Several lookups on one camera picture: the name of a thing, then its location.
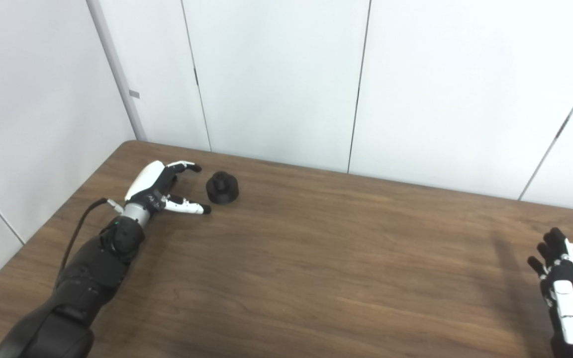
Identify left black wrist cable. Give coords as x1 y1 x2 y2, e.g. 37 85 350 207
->
54 198 124 291

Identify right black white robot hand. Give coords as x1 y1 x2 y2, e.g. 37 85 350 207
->
527 228 573 358

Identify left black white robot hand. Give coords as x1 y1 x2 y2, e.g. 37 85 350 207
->
124 160 212 215

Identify grey wall corner post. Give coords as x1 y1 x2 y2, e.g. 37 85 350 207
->
86 0 148 141

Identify round black part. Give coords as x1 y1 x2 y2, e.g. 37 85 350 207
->
206 171 239 204

